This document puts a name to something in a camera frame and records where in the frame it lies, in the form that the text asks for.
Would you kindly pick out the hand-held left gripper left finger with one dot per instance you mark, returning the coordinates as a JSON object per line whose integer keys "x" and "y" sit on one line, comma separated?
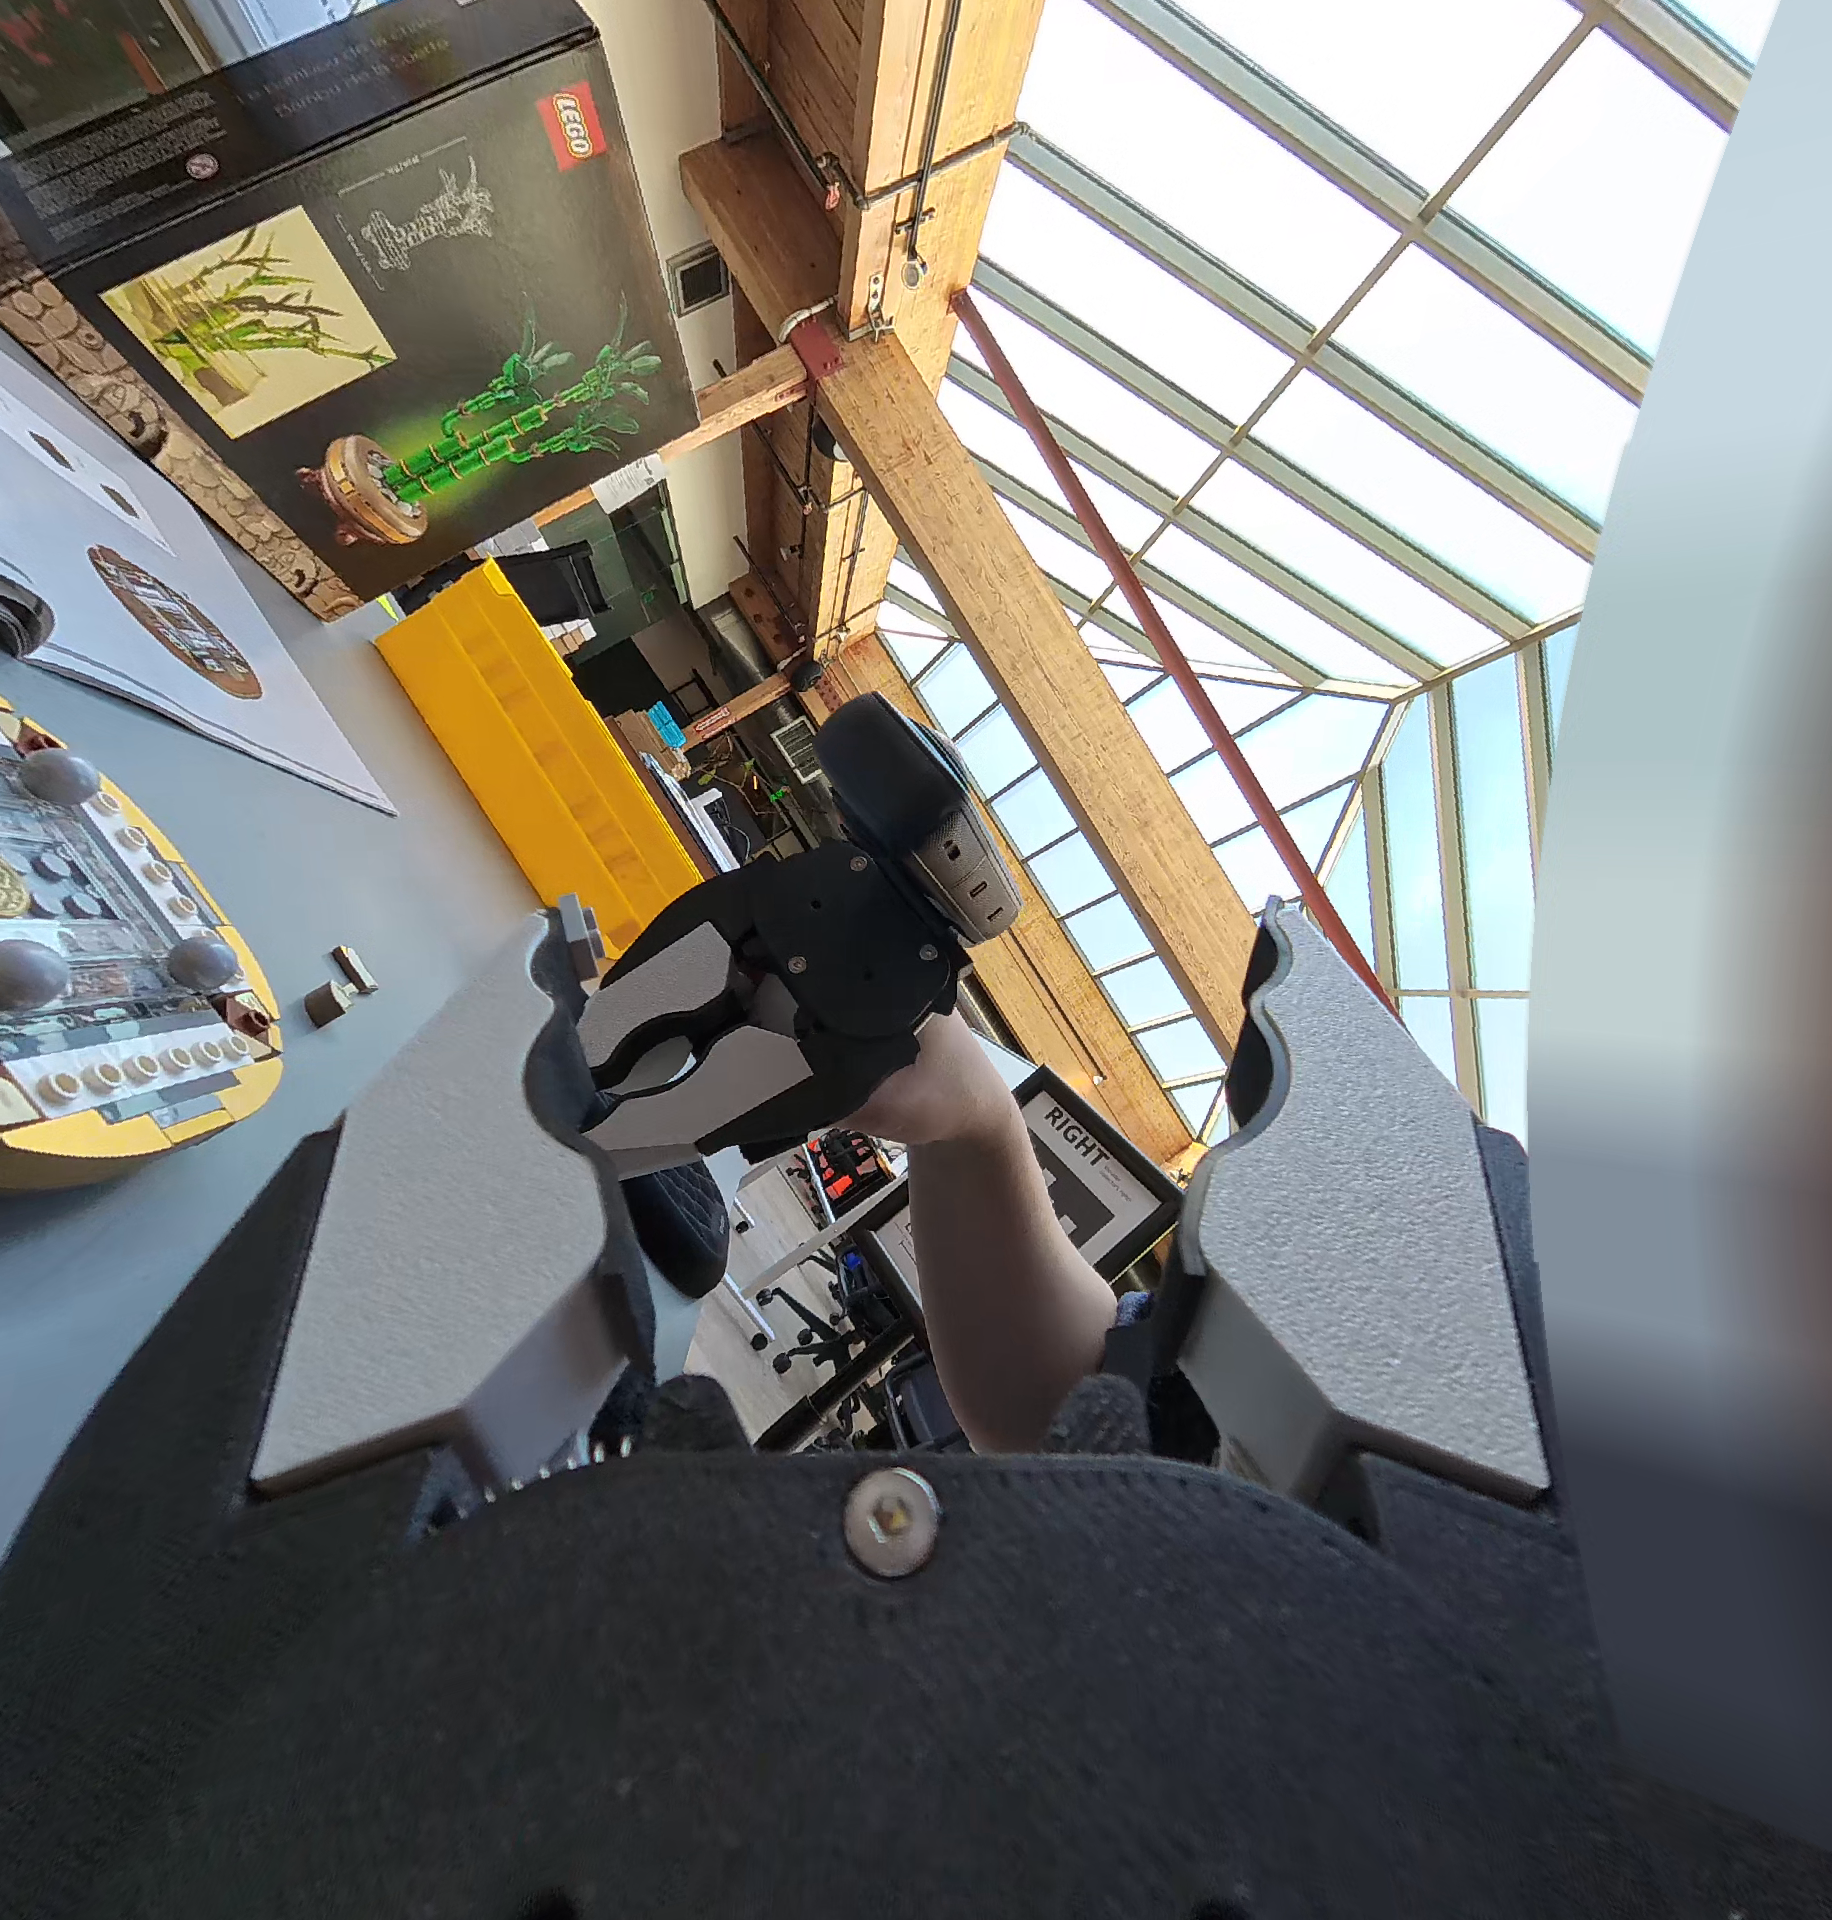
{"x": 435, "y": 1230}

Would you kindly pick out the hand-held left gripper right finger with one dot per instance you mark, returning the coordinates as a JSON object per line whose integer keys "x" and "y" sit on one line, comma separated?
{"x": 1366, "y": 1230}

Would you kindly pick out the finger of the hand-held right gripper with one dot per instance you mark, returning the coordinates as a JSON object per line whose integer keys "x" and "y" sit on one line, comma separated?
{"x": 660, "y": 967}
{"x": 736, "y": 1087}

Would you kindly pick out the person's right forearm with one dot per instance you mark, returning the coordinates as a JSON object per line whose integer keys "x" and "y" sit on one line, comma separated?
{"x": 991, "y": 1275}

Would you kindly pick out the small brown lego piece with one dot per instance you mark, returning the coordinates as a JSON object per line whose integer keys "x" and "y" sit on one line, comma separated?
{"x": 328, "y": 1005}

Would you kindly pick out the small tan lego brick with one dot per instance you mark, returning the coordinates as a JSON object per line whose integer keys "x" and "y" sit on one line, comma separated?
{"x": 356, "y": 967}

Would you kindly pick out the round gold lego base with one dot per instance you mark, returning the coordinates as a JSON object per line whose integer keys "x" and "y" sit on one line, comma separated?
{"x": 91, "y": 960}

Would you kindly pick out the lego instruction booklet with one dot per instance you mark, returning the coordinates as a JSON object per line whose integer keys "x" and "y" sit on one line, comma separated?
{"x": 135, "y": 571}

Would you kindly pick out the black lego set box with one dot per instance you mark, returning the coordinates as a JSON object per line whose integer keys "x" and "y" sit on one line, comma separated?
{"x": 406, "y": 300}

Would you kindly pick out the black padded armrest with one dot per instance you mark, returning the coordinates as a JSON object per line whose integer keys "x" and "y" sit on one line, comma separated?
{"x": 684, "y": 1223}

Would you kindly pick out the yellow plastic bin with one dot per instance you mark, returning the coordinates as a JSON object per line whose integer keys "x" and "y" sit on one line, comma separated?
{"x": 540, "y": 735}

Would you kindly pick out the black framed marker sign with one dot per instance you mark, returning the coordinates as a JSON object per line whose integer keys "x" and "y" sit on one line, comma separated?
{"x": 1104, "y": 1186}

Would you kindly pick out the red steel pipe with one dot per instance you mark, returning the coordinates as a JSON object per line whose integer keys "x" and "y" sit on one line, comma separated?
{"x": 1156, "y": 630}

